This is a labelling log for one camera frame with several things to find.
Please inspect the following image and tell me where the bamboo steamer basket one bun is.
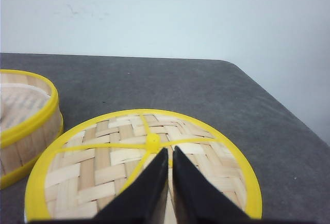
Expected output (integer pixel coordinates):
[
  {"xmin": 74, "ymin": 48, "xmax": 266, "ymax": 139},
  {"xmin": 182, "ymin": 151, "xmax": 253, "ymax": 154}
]
[{"xmin": 1, "ymin": 69, "xmax": 63, "ymax": 189}]

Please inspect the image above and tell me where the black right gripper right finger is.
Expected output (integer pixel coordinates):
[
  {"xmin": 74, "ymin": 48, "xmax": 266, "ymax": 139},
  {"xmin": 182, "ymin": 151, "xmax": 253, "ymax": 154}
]
[{"xmin": 173, "ymin": 146, "xmax": 250, "ymax": 223}]

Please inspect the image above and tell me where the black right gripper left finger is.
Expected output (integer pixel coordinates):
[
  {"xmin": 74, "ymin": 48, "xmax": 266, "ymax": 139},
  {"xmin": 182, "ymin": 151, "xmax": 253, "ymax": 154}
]
[{"xmin": 94, "ymin": 148, "xmax": 168, "ymax": 223}]

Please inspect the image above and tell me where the yellow-rimmed woven bamboo lid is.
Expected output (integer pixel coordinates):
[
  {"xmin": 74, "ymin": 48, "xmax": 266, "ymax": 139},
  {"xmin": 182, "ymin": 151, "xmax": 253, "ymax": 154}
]
[{"xmin": 24, "ymin": 109, "xmax": 262, "ymax": 222}]

